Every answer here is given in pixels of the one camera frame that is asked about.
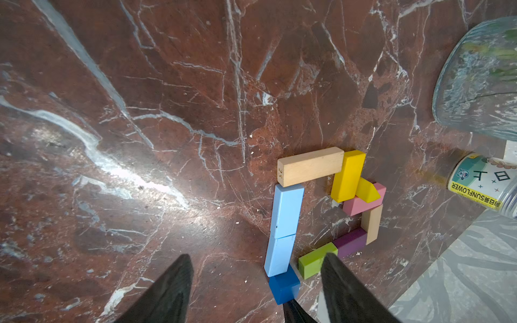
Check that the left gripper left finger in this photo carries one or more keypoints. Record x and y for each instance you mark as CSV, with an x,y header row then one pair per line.
x,y
168,297

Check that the yellow rectangular block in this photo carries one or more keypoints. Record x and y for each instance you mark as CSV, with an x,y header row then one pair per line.
x,y
346,181

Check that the yellow triangular block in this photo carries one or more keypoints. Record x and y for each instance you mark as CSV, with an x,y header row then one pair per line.
x,y
366,191

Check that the light blue slanted block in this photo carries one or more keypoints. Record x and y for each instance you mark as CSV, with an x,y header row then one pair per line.
x,y
278,255

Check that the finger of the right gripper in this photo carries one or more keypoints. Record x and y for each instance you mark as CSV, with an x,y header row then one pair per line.
x,y
294,313

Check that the lime green block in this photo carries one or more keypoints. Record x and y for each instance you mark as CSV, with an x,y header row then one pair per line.
x,y
310,264

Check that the blue glass vase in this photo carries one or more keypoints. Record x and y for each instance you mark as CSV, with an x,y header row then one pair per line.
x,y
476,89

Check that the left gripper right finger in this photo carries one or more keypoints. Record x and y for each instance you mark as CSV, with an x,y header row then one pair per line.
x,y
347,299

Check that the small green tin can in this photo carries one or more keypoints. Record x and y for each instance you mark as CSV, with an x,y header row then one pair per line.
x,y
489,181

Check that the pink rectangular block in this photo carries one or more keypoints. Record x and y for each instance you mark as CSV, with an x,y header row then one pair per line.
x,y
356,205

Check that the natural wood block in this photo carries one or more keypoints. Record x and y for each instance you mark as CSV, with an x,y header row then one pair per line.
x,y
309,166
370,223

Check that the purple block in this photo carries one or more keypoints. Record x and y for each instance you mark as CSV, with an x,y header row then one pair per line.
x,y
351,242

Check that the dark blue cube block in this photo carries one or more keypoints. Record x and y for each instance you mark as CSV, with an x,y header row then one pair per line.
x,y
285,287

